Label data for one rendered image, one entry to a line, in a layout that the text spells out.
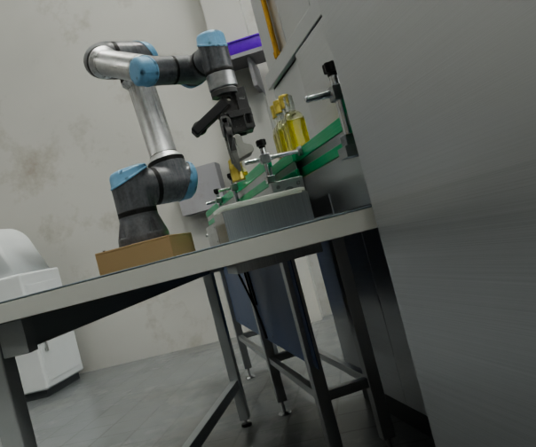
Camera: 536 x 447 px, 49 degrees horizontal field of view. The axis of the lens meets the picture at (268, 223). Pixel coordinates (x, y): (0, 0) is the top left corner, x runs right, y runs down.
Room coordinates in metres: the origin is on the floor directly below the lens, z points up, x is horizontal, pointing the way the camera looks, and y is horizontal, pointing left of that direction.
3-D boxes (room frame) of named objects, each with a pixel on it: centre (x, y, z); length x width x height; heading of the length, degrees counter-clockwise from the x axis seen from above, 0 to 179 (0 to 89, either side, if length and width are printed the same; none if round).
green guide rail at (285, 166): (2.56, 0.07, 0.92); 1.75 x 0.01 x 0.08; 12
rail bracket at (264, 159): (1.66, -0.06, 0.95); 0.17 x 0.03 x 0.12; 102
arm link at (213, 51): (1.52, 0.02, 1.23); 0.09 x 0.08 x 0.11; 36
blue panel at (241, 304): (2.53, 0.05, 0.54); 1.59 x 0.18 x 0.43; 12
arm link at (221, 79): (1.52, 0.02, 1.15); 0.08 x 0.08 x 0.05
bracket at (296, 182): (1.67, -0.08, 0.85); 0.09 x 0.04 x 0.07; 102
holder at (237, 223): (1.53, -0.02, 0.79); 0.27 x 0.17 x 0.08; 102
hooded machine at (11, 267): (4.69, 2.13, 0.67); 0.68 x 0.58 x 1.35; 81
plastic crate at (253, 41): (4.49, -0.21, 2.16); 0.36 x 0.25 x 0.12; 81
